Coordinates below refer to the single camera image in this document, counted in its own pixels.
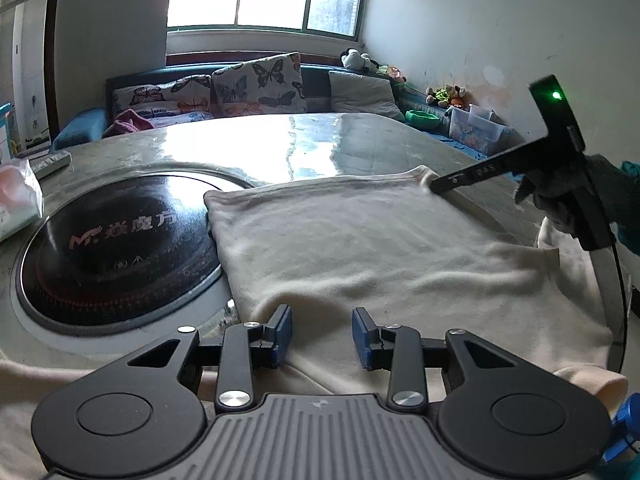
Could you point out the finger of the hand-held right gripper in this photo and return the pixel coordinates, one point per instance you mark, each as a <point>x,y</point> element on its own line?
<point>475,174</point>

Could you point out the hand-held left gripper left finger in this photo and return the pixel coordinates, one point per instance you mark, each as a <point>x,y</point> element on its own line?
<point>284,334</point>

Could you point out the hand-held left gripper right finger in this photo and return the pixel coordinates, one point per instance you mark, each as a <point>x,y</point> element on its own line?
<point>361,340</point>

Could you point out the cream knit garment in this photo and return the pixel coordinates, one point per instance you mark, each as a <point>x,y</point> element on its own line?
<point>375,250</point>

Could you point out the person's right hand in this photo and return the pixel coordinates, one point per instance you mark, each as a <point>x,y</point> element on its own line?
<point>616,191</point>

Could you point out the clear plastic storage box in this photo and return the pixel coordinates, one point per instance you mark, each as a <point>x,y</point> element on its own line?
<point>472,130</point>

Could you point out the green plastic bowl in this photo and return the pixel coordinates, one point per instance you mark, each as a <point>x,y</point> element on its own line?
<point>422,119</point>

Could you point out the brown and green plush toys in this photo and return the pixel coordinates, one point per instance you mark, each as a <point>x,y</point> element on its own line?
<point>446,95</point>

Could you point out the orange and green plush toy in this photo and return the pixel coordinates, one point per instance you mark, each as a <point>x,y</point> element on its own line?
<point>392,72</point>

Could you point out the grey cushion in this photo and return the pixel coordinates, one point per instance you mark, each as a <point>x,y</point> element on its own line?
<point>362,94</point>

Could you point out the panda plush toy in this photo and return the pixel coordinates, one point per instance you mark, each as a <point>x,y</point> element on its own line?
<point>357,59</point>

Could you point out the round black induction cooktop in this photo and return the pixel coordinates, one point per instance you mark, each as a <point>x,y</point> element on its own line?
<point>125,270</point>

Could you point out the butterfly print cushion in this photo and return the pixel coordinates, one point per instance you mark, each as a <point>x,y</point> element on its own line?
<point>160,97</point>
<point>260,85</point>

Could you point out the pink cloth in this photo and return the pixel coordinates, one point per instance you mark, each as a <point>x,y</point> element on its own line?
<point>129,122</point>

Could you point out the blue plastic object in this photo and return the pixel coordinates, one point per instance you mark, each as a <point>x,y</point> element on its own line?
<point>622,430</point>

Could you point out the grey remote control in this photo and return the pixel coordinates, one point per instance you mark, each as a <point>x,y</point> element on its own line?
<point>51,164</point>

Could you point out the dark blue sofa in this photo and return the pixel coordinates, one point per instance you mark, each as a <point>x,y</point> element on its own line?
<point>82,127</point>

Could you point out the white plastic bag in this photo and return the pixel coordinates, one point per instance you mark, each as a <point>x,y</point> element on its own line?
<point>17,200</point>

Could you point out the light blue carton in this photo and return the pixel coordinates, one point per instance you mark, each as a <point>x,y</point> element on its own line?
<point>5,132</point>

